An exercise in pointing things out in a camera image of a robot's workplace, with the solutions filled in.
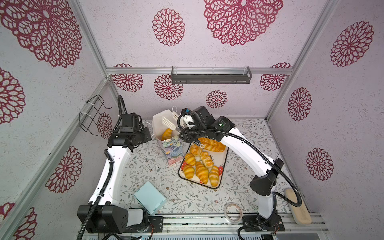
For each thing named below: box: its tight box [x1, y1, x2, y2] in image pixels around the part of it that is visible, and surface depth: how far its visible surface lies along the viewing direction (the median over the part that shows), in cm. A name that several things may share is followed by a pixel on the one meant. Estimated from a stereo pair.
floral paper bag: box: [151, 105, 184, 166], surface depth 87 cm
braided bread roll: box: [200, 151, 214, 169], surface depth 95 cm
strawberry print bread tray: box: [178, 142, 229, 189], surface depth 92 cm
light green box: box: [133, 181, 167, 216], surface depth 82 cm
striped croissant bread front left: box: [183, 164, 195, 179], surface depth 91 cm
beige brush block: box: [284, 187, 312, 226], surface depth 76 cm
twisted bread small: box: [190, 144, 203, 156], surface depth 99 cm
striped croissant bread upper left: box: [184, 152, 196, 167], surface depth 95 cm
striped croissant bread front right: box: [209, 165, 219, 187], surface depth 89 cm
